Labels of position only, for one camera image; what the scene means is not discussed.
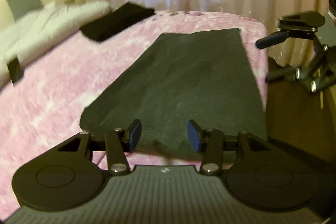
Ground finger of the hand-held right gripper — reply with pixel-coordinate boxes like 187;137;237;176
255;11;326;50

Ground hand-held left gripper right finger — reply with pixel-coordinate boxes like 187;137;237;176
187;119;271;176

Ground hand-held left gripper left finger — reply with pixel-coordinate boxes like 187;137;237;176
56;119;143;176

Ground dark grey pants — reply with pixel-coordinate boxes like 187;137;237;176
79;28;268;159

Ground pink rose rug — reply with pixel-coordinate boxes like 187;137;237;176
0;10;269;214

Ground black folded cloth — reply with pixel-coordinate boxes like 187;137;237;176
79;2;156;43

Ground black rectangular device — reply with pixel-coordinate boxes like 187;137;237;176
7;55;24;84

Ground white striped duvet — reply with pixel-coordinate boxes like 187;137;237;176
0;0;111;85

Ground grey pillow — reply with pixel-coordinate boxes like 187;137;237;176
6;0;44;21

